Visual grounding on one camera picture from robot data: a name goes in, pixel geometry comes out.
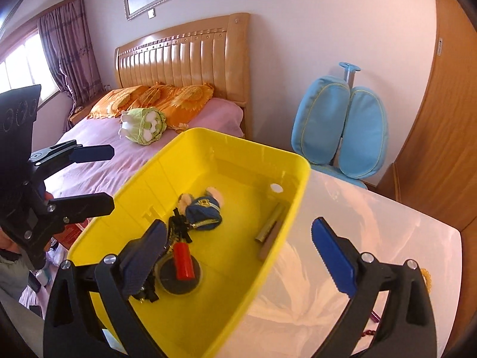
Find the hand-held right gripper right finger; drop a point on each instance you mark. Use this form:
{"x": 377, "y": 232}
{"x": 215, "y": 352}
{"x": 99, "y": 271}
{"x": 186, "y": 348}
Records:
{"x": 331, "y": 253}

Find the silver tube with red cap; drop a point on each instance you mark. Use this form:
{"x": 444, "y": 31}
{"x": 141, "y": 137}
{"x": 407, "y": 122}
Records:
{"x": 183, "y": 261}

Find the round dark tin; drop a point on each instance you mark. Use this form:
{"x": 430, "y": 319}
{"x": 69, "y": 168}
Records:
{"x": 175, "y": 285}

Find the brown tube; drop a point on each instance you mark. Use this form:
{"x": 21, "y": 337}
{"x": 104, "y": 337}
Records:
{"x": 269, "y": 246}

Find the purple lip balm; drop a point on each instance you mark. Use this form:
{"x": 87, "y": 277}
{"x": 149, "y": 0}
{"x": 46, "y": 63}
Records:
{"x": 375, "y": 316}

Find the white wall switch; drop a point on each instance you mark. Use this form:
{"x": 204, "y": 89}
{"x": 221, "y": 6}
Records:
{"x": 151, "y": 13}

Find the window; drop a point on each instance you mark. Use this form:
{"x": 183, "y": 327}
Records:
{"x": 22, "y": 63}

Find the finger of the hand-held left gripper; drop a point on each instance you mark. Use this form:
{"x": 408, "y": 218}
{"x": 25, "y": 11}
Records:
{"x": 93, "y": 205}
{"x": 93, "y": 153}

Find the wooden bed headboard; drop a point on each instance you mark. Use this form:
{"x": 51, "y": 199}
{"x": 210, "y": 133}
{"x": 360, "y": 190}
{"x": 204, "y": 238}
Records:
{"x": 179, "y": 59}

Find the wooden nightstand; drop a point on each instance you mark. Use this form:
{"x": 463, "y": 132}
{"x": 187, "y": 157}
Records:
{"x": 78, "y": 116}

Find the person's left hand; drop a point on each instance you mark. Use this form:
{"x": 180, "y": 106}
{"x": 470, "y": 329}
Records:
{"x": 5, "y": 244}

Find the purple curtain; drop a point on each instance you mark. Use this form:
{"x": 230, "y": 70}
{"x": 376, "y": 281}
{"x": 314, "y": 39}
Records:
{"x": 67, "y": 44}

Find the yellow plastic bin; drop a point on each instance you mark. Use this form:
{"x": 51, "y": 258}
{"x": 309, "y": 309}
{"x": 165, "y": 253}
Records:
{"x": 231, "y": 268}

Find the orange sunflower pillow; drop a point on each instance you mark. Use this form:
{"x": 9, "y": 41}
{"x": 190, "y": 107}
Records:
{"x": 190, "y": 104}
{"x": 156, "y": 93}
{"x": 111, "y": 102}

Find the wooden wardrobe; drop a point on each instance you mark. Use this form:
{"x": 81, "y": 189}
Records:
{"x": 447, "y": 119}

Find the green cabbage plush toy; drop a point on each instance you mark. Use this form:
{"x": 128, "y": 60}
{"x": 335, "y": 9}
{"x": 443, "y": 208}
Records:
{"x": 143, "y": 126}

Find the red box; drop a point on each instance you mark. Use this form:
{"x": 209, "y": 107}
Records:
{"x": 72, "y": 235}

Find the blue padded chair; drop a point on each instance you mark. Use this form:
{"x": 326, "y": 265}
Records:
{"x": 335, "y": 119}

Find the gold lipstick tube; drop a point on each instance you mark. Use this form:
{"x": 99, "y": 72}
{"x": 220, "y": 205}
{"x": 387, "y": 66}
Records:
{"x": 270, "y": 222}

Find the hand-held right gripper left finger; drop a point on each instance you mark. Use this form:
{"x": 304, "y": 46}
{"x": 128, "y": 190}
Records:
{"x": 143, "y": 264}

